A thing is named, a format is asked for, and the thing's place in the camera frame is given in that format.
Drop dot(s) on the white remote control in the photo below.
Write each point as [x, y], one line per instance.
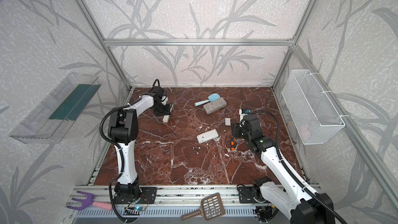
[207, 136]

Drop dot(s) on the slim white remote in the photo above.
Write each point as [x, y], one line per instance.
[167, 117]

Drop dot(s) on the purple pink garden fork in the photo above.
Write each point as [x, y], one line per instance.
[88, 201]

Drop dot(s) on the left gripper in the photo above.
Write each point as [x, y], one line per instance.
[165, 110]

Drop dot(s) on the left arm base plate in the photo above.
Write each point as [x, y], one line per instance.
[147, 196]

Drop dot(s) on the clear plastic wall shelf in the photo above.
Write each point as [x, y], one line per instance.
[49, 122]

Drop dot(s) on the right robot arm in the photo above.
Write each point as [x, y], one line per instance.
[298, 200]

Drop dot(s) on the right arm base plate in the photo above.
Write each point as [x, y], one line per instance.
[246, 194]

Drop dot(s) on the grey stone block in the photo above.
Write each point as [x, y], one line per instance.
[215, 105]

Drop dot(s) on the brown slotted scoop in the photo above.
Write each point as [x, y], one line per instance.
[210, 208]

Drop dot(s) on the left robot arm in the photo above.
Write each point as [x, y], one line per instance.
[120, 128]

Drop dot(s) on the white wire basket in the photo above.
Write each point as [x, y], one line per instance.
[314, 115]

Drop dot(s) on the white battery cover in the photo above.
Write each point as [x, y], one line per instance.
[227, 121]

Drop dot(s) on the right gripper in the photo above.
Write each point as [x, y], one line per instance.
[236, 130]

